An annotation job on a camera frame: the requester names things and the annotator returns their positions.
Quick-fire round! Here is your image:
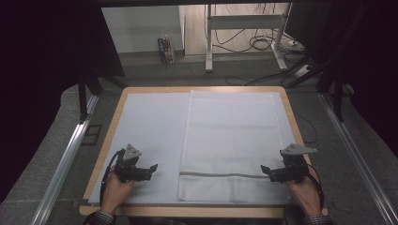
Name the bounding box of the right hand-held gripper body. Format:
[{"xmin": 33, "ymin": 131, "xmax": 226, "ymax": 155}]
[{"xmin": 279, "ymin": 142, "xmax": 318, "ymax": 184}]

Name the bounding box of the white power strip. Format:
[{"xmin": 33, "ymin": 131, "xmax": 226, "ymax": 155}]
[{"xmin": 294, "ymin": 64, "xmax": 312, "ymax": 78}]

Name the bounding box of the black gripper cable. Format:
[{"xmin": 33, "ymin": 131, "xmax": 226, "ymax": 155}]
[
  {"xmin": 307, "ymin": 163, "xmax": 326, "ymax": 211},
  {"xmin": 99, "ymin": 148, "xmax": 127, "ymax": 208}
]

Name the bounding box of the white desk frame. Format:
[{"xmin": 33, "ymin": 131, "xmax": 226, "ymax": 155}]
[{"xmin": 204, "ymin": 3, "xmax": 294, "ymax": 73}]

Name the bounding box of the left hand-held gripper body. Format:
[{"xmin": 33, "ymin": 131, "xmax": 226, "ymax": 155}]
[{"xmin": 114, "ymin": 143, "xmax": 145, "ymax": 184}]

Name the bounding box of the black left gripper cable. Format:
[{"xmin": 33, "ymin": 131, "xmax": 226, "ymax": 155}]
[{"xmin": 99, "ymin": 148, "xmax": 127, "ymax": 208}]

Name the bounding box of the blue printed carton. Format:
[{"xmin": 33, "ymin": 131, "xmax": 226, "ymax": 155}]
[{"xmin": 157, "ymin": 35, "xmax": 176, "ymax": 65}]

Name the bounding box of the aluminium rail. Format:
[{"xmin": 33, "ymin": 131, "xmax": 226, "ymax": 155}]
[
  {"xmin": 30, "ymin": 94, "xmax": 100, "ymax": 225},
  {"xmin": 318, "ymin": 93, "xmax": 398, "ymax": 225}
]

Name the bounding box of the person's left hand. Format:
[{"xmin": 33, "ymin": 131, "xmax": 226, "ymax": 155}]
[{"xmin": 99, "ymin": 172, "xmax": 137, "ymax": 216}]

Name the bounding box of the person's right hand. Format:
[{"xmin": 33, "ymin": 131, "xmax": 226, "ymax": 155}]
[{"xmin": 284, "ymin": 168, "xmax": 324, "ymax": 218}]

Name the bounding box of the black metal stand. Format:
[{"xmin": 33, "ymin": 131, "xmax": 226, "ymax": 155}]
[
  {"xmin": 331, "ymin": 69, "xmax": 345, "ymax": 124},
  {"xmin": 77, "ymin": 74, "xmax": 105, "ymax": 124}
]

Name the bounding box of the dark curtain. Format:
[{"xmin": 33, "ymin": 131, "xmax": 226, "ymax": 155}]
[
  {"xmin": 284, "ymin": 0, "xmax": 398, "ymax": 158},
  {"xmin": 0, "ymin": 0, "xmax": 126, "ymax": 203}
]

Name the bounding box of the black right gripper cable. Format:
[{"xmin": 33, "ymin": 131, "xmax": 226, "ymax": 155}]
[{"xmin": 307, "ymin": 163, "xmax": 326, "ymax": 211}]

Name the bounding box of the white cloth towel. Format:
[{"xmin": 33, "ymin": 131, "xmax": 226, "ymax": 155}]
[{"xmin": 177, "ymin": 90, "xmax": 297, "ymax": 204}]

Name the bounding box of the thin black floor cable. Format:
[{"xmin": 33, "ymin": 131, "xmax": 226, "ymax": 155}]
[{"xmin": 292, "ymin": 109, "xmax": 319, "ymax": 145}]

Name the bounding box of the long black floor cable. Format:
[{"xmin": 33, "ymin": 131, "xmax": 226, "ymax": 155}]
[{"xmin": 224, "ymin": 55, "xmax": 314, "ymax": 87}]

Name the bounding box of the tangle of black cables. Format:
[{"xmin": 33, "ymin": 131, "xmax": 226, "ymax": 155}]
[{"xmin": 212, "ymin": 3, "xmax": 303, "ymax": 54}]

